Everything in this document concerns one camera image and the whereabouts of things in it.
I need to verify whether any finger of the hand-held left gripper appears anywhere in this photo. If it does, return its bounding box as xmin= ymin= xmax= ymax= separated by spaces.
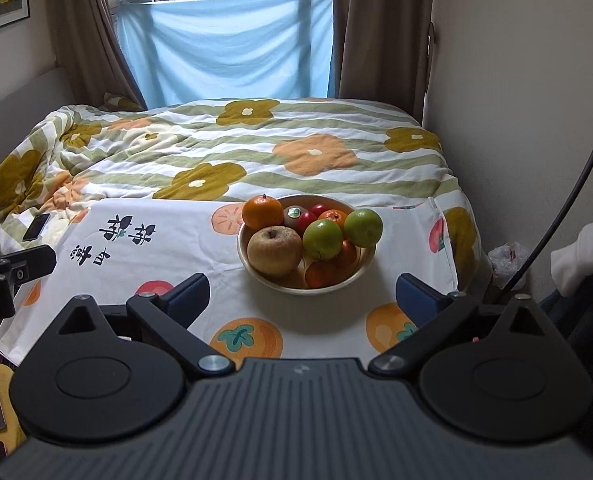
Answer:
xmin=0 ymin=245 xmax=58 ymax=290

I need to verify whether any small mandarin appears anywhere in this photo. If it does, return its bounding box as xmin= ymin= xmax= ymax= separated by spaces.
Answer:
xmin=319 ymin=209 xmax=349 ymax=229
xmin=333 ymin=239 xmax=358 ymax=269
xmin=305 ymin=259 xmax=344 ymax=289

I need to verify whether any brown kiwi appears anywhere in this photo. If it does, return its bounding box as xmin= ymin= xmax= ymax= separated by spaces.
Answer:
xmin=283 ymin=205 xmax=311 ymax=231

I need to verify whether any large orange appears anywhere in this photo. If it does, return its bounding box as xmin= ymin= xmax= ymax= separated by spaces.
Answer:
xmin=242 ymin=194 xmax=284 ymax=231

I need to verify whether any yellow object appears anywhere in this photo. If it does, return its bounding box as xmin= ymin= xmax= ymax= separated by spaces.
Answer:
xmin=0 ymin=362 xmax=28 ymax=457

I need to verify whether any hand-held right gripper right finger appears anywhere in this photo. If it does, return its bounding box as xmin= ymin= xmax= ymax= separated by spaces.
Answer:
xmin=369 ymin=272 xmax=557 ymax=377

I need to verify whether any cream oval bowl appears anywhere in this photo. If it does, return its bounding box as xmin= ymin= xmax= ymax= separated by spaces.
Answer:
xmin=237 ymin=194 xmax=377 ymax=296

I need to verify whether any light blue hanging cloth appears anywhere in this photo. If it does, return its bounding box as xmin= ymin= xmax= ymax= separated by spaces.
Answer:
xmin=116 ymin=0 xmax=335 ymax=109

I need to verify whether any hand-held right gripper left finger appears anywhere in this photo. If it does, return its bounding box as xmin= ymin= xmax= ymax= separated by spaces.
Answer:
xmin=56 ymin=272 xmax=236 ymax=377

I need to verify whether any black smartphone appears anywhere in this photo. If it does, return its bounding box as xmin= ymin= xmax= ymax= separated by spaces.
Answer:
xmin=22 ymin=213 xmax=52 ymax=242

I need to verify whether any floral pillow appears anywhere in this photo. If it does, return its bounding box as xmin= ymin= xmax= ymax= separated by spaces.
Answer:
xmin=96 ymin=91 xmax=146 ymax=112

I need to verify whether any brown curtain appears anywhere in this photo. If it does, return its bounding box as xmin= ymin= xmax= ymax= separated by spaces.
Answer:
xmin=331 ymin=0 xmax=435 ymax=122
xmin=44 ymin=0 xmax=150 ymax=109

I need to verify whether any yellow-brown apple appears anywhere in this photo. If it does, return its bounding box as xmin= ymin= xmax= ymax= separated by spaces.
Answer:
xmin=247 ymin=226 xmax=303 ymax=276

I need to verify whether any white plastic bag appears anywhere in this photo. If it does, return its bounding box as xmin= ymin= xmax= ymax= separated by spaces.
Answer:
xmin=487 ymin=241 xmax=530 ymax=291

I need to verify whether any dark cable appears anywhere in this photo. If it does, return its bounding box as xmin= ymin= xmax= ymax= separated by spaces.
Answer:
xmin=501 ymin=132 xmax=593 ymax=293

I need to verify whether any grey bed frame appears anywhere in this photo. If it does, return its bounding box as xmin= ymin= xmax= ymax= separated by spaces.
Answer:
xmin=0 ymin=64 xmax=76 ymax=181

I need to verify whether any white fruit-printed cloth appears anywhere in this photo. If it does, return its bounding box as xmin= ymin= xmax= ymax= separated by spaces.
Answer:
xmin=0 ymin=197 xmax=461 ymax=367

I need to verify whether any floral striped blanket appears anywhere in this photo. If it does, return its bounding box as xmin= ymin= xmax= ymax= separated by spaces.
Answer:
xmin=0 ymin=97 xmax=485 ymax=291

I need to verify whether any green apple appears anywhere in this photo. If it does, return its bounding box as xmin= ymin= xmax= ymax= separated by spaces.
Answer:
xmin=344 ymin=208 xmax=383 ymax=248
xmin=303 ymin=219 xmax=345 ymax=261

